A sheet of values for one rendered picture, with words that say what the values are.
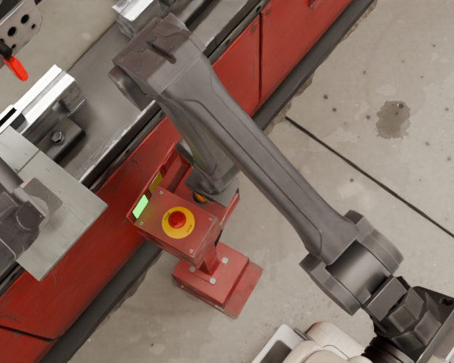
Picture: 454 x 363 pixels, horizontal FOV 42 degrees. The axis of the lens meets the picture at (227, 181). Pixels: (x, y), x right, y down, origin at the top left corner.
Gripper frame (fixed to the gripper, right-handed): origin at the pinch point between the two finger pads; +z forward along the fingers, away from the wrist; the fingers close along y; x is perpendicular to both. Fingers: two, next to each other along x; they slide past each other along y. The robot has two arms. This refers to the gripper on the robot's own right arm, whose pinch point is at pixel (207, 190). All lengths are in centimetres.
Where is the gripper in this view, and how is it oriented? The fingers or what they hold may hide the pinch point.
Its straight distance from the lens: 131.6
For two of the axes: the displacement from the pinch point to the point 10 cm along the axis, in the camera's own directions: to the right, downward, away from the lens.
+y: -8.5, -5.2, -0.4
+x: -4.9, 8.2, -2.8
